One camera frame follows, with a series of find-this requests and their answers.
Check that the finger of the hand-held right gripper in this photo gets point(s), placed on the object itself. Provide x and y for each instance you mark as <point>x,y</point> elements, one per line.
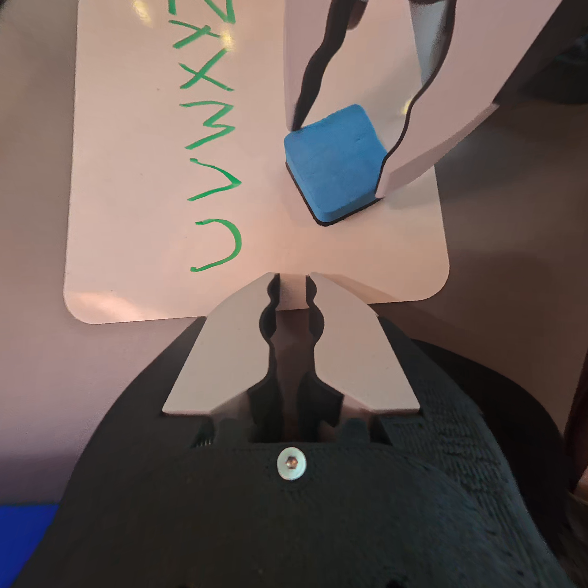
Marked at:
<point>308,37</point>
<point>478,64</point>

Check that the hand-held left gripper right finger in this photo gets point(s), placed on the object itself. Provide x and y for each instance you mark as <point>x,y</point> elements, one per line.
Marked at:
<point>363,363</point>

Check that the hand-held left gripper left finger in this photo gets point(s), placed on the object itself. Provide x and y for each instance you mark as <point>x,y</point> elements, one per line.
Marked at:
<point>220,363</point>

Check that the blue whiteboard eraser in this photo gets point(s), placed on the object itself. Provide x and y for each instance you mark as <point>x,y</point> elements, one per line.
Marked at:
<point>335,156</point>

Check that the white whiteboard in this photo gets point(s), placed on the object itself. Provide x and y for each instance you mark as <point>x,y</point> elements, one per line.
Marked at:
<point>119,184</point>

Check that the blue plastic bin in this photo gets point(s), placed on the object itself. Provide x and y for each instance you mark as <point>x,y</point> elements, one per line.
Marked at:
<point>23,551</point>

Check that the dark rounded object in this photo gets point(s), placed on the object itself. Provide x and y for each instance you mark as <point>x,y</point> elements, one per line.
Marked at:
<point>514,423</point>

